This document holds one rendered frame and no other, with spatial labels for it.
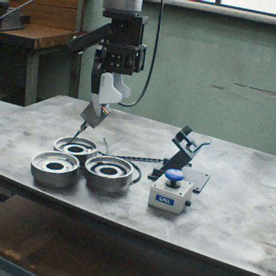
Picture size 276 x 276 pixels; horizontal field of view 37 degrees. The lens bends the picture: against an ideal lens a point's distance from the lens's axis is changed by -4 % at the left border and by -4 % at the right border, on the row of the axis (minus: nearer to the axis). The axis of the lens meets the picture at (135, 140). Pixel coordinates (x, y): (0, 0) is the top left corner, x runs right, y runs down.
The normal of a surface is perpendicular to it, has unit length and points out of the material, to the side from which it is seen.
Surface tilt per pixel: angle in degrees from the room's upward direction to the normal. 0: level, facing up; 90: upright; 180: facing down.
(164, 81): 90
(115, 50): 89
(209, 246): 0
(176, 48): 90
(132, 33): 89
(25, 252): 0
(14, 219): 0
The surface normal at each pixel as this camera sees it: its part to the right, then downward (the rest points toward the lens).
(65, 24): -0.43, 0.28
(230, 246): 0.13, -0.92
